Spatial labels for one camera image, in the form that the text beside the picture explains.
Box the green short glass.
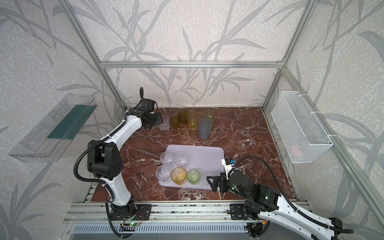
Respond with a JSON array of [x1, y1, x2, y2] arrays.
[[187, 169, 201, 185]]

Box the amber dotted glass front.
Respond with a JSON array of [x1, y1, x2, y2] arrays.
[[170, 116, 181, 130]]

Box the amber dotted glass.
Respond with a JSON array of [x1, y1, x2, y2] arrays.
[[178, 109, 188, 125], [170, 116, 181, 130]]

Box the lilac plastic tray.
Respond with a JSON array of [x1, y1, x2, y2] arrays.
[[158, 145, 225, 190]]

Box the yellow short glass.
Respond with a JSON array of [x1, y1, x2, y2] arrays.
[[171, 167, 187, 185]]

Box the clear faceted glass front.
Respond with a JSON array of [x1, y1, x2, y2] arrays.
[[156, 165, 172, 184]]

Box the clear faceted glass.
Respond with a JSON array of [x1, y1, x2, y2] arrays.
[[175, 154, 190, 167], [156, 165, 172, 184]]

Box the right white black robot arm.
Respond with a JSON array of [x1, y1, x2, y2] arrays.
[[206, 158, 354, 240]]

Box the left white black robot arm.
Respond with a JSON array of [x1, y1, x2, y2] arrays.
[[73, 87, 164, 219]]

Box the amber dotted glass rear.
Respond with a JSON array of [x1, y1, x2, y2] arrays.
[[178, 109, 188, 125]]

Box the tall yellow glass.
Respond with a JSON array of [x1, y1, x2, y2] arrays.
[[186, 110, 199, 130]]

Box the tall blue frosted glass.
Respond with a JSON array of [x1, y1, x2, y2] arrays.
[[198, 118, 211, 139]]

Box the tall green glass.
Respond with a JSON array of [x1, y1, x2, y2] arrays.
[[203, 109, 216, 128]]

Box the pink object in basket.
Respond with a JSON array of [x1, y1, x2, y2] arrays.
[[291, 145, 304, 159]]

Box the green sheet in shelf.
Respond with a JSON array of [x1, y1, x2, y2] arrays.
[[48, 105, 97, 140]]

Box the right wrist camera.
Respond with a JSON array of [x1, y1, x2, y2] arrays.
[[222, 157, 236, 180]]

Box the horizontal aluminium frame bar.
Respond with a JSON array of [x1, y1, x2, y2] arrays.
[[100, 61, 283, 68]]

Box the white wire mesh basket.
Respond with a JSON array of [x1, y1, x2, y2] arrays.
[[272, 91, 334, 164]]

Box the clear acrylic wall shelf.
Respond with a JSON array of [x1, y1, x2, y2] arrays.
[[9, 94, 97, 163]]

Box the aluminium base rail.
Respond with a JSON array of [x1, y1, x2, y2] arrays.
[[61, 200, 316, 224]]

